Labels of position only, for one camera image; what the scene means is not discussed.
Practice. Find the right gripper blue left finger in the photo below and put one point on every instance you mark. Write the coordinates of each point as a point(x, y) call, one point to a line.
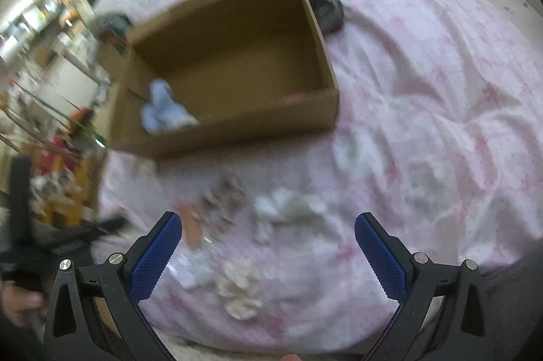
point(73, 330)

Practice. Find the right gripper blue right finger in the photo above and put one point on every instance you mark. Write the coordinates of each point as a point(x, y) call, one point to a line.
point(462, 330)

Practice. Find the white towel bunny toy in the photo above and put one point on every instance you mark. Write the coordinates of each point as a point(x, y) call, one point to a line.
point(283, 207)

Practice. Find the person left hand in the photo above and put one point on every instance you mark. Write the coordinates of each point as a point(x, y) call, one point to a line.
point(20, 305)

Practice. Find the clear plastic packet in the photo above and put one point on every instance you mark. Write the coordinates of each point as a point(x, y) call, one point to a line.
point(192, 269)

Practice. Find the cream scrunchie toy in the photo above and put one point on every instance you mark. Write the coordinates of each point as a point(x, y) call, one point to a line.
point(239, 287)

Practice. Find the pink patterned quilt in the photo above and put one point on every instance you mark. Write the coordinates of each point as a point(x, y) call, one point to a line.
point(439, 135)

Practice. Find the light blue plush toy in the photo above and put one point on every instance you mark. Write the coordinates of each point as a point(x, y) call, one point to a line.
point(162, 113)

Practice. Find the brown cardboard box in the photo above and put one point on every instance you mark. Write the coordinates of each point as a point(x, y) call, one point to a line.
point(245, 69)

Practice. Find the dark striped cloth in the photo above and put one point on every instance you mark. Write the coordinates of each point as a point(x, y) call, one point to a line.
point(329, 14)

